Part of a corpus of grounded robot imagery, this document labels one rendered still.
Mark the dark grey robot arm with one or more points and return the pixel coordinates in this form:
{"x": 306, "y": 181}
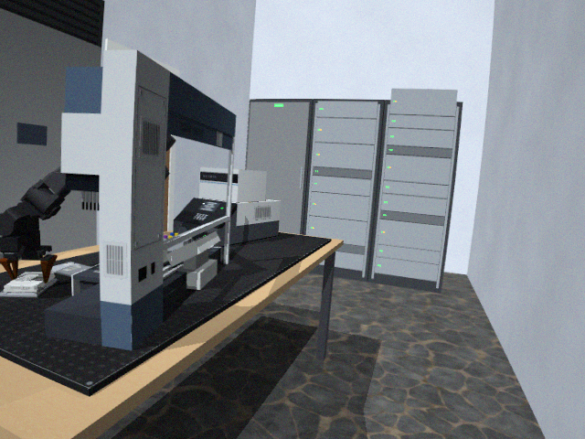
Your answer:
{"x": 37, "y": 198}

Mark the white well plate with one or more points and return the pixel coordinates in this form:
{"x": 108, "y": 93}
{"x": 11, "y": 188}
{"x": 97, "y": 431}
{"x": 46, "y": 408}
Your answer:
{"x": 27, "y": 282}

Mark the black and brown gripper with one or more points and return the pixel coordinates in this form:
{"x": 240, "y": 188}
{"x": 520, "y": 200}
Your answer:
{"x": 47, "y": 261}

